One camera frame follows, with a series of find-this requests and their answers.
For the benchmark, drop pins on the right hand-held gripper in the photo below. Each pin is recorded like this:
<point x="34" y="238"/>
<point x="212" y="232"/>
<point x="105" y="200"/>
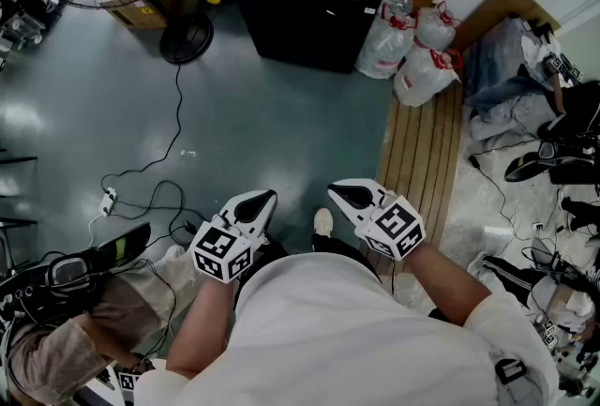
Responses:
<point x="396" y="226"/>

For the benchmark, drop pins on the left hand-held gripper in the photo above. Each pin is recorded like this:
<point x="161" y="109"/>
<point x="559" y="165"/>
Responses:
<point x="220" y="249"/>

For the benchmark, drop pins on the person's left forearm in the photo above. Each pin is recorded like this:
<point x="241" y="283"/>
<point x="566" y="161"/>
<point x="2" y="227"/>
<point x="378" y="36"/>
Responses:
<point x="201" y="324"/>

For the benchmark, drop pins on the person's right forearm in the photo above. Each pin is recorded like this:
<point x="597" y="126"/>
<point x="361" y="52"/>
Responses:
<point x="445" y="277"/>

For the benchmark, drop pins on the person's right white shoe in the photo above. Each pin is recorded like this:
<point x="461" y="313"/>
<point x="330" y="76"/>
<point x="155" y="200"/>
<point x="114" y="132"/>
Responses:
<point x="323" y="221"/>

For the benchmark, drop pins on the person's black trousers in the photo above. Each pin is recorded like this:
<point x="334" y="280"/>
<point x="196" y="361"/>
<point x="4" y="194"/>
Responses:
<point x="342" y="249"/>

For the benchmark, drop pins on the wooden slatted board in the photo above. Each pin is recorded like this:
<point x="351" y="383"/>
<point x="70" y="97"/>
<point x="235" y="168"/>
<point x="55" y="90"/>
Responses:
<point x="422" y="151"/>

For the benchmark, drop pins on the person's white shirt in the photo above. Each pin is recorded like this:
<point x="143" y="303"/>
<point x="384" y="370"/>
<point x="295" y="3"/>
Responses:
<point x="337" y="338"/>

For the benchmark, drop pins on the white power strip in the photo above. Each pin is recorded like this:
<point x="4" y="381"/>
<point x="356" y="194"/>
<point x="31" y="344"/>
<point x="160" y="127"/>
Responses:
<point x="108" y="201"/>

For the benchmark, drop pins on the plastic wrapped bundle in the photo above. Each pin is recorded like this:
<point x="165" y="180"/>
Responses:
<point x="501" y="62"/>

